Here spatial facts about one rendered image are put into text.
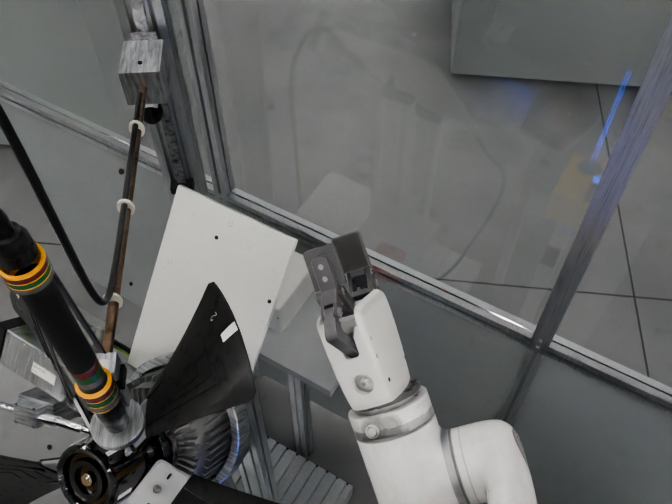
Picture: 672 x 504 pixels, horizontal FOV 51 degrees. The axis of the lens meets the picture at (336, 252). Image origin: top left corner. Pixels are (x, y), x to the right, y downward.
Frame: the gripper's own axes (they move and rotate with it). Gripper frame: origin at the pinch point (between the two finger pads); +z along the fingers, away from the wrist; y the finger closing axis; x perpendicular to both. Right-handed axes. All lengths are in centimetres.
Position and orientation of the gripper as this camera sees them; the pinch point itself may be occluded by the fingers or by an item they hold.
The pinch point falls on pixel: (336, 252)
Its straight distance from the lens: 70.0
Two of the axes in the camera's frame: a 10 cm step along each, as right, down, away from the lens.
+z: -3.2, -9.4, -0.6
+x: 8.9, -2.8, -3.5
